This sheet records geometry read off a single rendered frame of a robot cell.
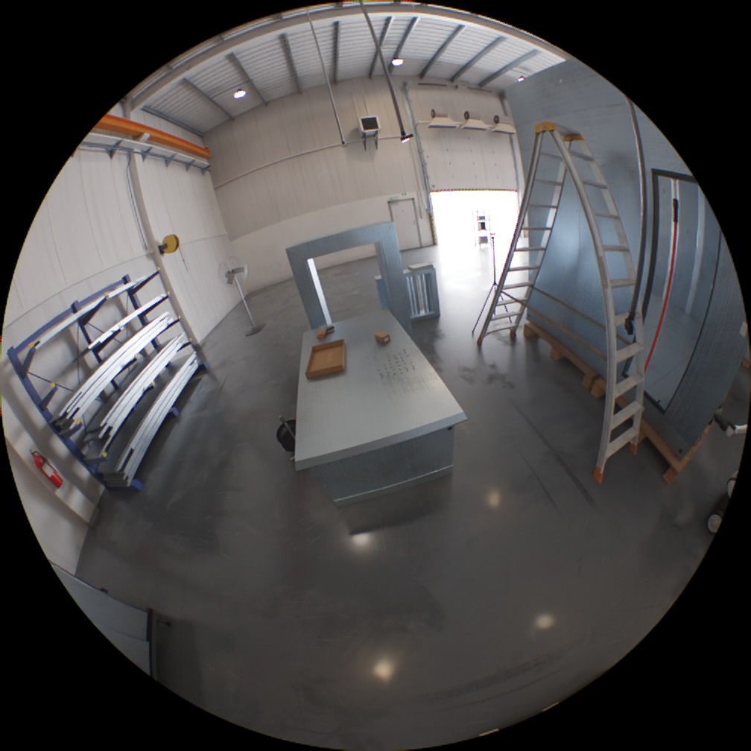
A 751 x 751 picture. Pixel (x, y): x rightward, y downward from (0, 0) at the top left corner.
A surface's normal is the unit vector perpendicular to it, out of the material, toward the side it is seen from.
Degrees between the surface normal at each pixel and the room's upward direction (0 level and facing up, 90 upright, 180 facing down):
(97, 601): 78
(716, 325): 90
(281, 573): 0
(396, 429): 0
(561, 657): 0
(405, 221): 90
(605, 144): 90
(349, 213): 90
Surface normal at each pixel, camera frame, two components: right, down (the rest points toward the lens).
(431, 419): -0.20, -0.79
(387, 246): 0.14, 0.56
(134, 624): 0.90, -0.44
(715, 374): -0.97, 0.25
